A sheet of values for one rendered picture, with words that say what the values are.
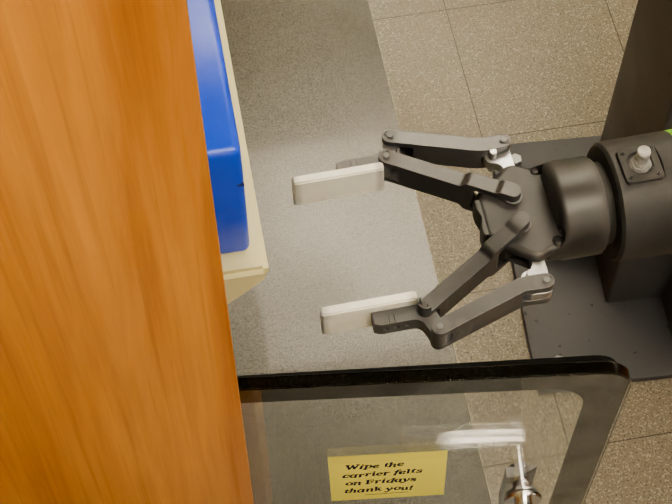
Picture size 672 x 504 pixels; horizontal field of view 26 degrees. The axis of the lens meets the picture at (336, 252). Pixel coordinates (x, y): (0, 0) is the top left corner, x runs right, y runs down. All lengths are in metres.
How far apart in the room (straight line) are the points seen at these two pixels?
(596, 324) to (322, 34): 1.04
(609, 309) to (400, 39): 0.67
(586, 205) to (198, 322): 0.52
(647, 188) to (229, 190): 0.46
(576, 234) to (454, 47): 1.70
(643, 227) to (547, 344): 1.35
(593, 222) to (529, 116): 1.61
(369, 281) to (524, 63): 1.41
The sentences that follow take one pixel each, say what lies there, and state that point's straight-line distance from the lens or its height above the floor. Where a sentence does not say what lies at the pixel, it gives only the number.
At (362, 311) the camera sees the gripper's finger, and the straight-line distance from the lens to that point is 1.04.
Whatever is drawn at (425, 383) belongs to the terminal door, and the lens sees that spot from 0.84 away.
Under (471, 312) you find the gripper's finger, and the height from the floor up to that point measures 1.23.
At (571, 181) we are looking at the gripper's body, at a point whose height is 1.26.
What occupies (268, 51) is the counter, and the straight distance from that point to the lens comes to 1.54.
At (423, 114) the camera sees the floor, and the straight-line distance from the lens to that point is 2.66.
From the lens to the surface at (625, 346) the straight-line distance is 2.44.
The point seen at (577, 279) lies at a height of 0.01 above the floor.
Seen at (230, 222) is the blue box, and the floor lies 1.54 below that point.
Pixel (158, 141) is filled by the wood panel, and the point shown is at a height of 1.74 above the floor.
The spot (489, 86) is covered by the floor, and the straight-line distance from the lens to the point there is 2.71.
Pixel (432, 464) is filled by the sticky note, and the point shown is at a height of 1.27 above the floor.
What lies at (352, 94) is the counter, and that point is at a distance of 1.51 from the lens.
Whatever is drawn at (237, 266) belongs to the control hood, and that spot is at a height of 1.51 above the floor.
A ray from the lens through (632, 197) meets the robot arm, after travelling 1.07.
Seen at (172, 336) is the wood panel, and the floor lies 1.61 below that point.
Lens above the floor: 2.14
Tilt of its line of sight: 59 degrees down
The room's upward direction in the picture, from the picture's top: straight up
